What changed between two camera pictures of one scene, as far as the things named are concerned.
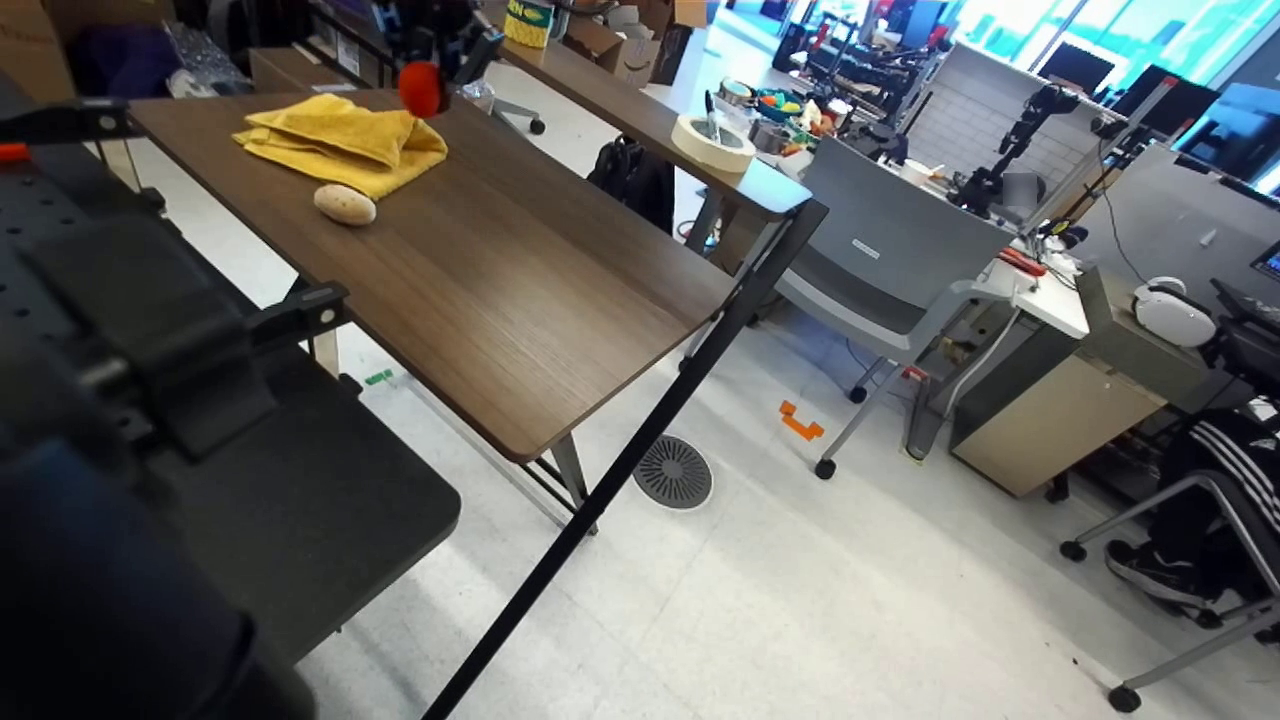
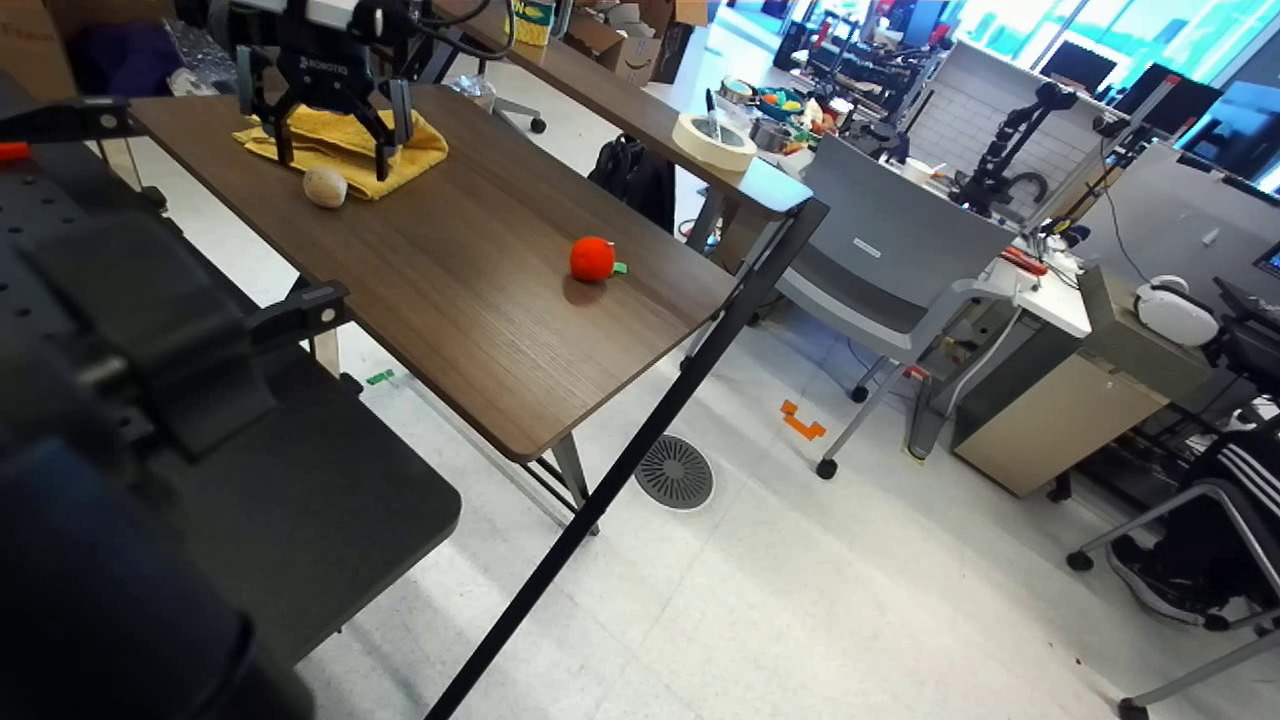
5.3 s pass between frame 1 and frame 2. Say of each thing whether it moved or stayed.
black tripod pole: stayed
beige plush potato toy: moved
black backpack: stayed
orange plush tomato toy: moved
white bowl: stayed
